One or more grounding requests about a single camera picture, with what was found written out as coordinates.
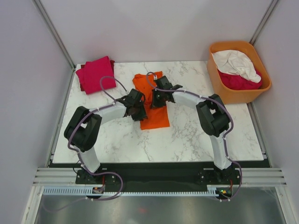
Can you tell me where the crimson t shirt in basket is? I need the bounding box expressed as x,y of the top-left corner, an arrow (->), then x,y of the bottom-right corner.
218,70 -> 263,91

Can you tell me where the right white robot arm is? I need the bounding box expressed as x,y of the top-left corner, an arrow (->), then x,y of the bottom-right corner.
146,72 -> 234,184

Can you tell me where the white t shirt in basket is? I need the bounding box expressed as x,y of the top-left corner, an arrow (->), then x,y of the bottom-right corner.
212,50 -> 262,83

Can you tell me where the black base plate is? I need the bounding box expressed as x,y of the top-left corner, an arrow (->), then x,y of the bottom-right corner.
75,162 -> 241,193

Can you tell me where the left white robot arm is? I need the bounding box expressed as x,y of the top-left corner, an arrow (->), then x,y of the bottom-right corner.
64,89 -> 147,183

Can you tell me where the left corner aluminium post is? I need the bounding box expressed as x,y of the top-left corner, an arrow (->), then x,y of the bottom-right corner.
32,0 -> 76,70

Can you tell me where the corner aluminium post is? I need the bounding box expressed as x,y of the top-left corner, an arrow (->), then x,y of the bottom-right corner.
32,0 -> 76,70
249,0 -> 281,46

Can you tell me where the aluminium rail frame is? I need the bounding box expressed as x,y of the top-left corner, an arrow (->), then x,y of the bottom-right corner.
33,168 -> 286,187

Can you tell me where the orange plastic basket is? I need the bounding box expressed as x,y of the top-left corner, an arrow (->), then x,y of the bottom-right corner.
206,41 -> 272,104

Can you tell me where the white slotted cable duct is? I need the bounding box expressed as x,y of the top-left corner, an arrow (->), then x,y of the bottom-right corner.
43,186 -> 219,196

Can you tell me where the right corner aluminium post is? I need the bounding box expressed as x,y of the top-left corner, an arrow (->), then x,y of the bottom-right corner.
249,0 -> 281,46

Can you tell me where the orange t shirt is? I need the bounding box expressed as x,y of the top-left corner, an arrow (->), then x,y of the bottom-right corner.
132,74 -> 170,130

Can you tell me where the folded pink t shirt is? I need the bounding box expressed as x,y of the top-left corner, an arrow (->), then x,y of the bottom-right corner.
76,56 -> 114,95

